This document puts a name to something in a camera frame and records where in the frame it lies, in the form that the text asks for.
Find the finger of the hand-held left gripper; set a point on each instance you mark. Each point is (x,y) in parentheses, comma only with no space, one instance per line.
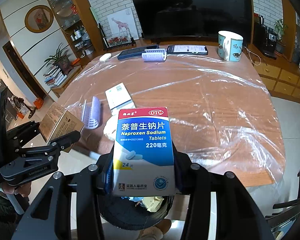
(65,140)
(25,130)

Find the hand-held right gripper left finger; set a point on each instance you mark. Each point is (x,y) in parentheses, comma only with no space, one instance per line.
(100,170)

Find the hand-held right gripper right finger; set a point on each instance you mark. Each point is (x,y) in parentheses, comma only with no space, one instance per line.
(185,177)

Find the brown cardboard box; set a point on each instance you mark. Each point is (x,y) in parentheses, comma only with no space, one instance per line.
(57,120)

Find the blue and white medicine box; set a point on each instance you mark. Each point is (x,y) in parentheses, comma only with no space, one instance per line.
(142,150)

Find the black round trash bin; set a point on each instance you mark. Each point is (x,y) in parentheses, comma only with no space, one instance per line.
(130,217)

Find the white perforated hair curler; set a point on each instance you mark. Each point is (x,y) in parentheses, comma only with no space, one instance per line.
(153,55)

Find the person's left forearm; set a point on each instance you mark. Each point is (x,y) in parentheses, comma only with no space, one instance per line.
(0,205)

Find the person's left hand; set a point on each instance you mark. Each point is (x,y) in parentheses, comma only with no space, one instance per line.
(17,190)

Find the orange box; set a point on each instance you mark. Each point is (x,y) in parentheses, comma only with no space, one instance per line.
(38,104)

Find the white crumpled tissue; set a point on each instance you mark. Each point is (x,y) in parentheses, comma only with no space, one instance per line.
(108,130)

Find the beige crumpled paper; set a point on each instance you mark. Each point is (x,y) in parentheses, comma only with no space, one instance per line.
(152,203)

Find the teal crumpled wrapper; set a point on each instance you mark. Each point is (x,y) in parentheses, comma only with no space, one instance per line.
(137,201)

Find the stack of books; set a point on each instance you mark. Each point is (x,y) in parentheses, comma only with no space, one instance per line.
(55,78)

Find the beige fuzzy slipper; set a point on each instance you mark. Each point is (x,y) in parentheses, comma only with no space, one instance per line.
(155,231)

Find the wooden side table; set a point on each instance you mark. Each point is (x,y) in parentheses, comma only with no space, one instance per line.
(72,76)

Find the plant in dark decorated pot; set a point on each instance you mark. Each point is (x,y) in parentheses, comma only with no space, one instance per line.
(65,63)

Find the white rounded case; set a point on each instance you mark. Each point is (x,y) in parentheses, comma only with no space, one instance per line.
(105,57)

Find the framed red flower picture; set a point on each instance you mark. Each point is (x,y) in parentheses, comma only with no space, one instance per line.
(117,40)

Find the black smartphone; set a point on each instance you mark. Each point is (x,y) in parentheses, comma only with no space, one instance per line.
(187,49)

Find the giraffe picture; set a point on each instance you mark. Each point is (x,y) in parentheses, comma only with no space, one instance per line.
(122,25)

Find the blue butterfly print mug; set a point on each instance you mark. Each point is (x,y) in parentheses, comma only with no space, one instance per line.
(231,47)

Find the black coffee machine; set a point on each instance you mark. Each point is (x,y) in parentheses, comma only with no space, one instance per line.
(267,40)

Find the small green potted plant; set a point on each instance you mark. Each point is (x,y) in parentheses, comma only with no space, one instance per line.
(280,46)

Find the black flat screen television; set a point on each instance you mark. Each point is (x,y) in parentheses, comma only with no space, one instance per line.
(190,10)

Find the round framed wall picture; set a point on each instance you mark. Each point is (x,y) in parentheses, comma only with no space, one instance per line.
(38,18)

